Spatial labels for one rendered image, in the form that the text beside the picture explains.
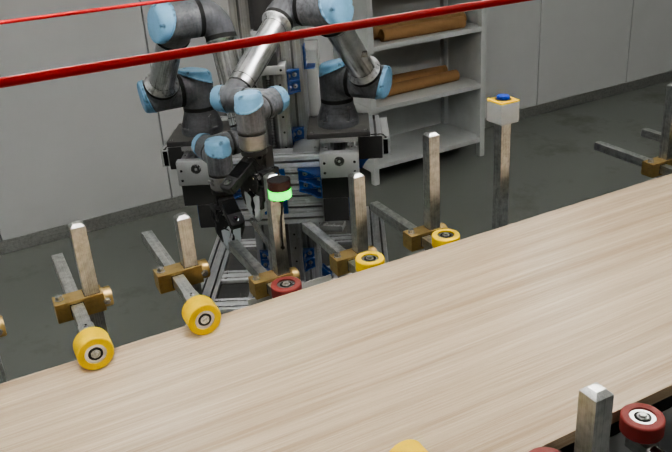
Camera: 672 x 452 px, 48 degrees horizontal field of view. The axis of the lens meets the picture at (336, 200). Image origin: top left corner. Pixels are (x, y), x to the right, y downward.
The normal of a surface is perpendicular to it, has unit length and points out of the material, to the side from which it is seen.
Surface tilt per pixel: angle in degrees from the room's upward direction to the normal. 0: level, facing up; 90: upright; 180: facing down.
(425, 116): 90
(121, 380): 0
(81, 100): 90
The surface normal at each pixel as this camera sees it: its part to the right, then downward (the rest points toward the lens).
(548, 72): 0.49, 0.32
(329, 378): -0.06, -0.92
